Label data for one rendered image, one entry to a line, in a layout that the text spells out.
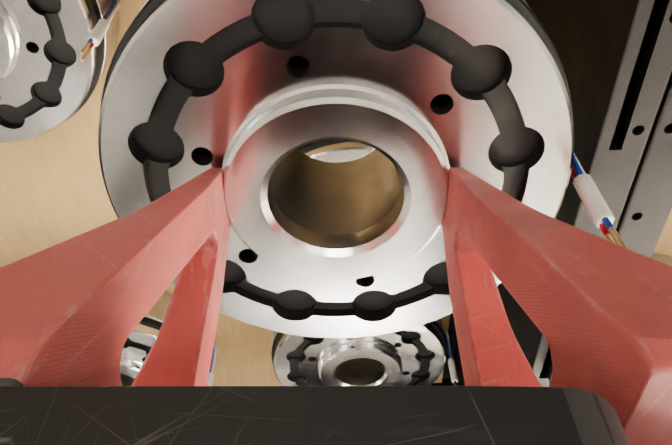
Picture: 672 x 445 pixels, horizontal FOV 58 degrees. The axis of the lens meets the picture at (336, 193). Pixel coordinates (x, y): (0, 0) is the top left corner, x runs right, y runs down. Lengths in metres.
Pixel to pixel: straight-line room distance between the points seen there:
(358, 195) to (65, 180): 0.20
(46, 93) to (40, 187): 0.08
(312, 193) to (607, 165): 0.09
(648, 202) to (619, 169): 0.02
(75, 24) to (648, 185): 0.20
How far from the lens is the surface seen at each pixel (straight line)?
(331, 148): 0.26
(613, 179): 0.20
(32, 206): 0.35
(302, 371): 0.37
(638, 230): 0.22
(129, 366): 0.37
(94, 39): 0.23
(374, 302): 0.16
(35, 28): 0.25
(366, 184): 0.15
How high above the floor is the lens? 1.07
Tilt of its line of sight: 50 degrees down
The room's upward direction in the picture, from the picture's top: 177 degrees clockwise
